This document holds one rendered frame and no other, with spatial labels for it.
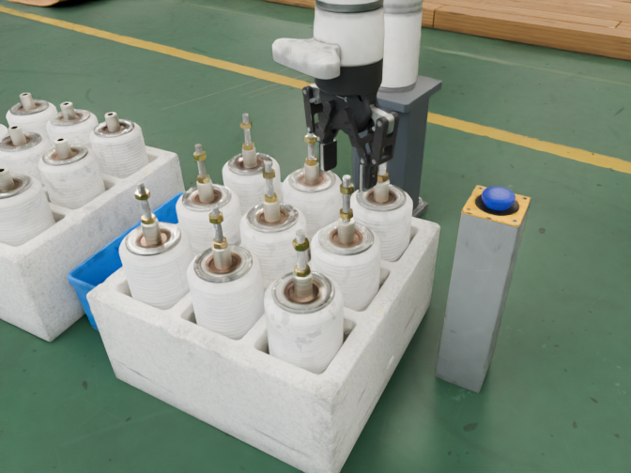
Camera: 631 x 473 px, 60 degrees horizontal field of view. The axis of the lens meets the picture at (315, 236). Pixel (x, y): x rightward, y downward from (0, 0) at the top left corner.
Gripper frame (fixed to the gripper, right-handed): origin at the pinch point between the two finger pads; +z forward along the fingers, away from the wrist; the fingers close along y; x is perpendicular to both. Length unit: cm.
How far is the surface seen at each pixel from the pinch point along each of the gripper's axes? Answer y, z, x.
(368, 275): -4.5, 14.1, 0.2
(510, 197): -14.7, 2.9, -13.5
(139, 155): 51, 15, 7
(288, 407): -8.7, 22.7, 17.5
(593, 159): 8, 36, -95
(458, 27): 102, 34, -160
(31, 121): 73, 12, 19
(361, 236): -1.0, 10.6, -2.0
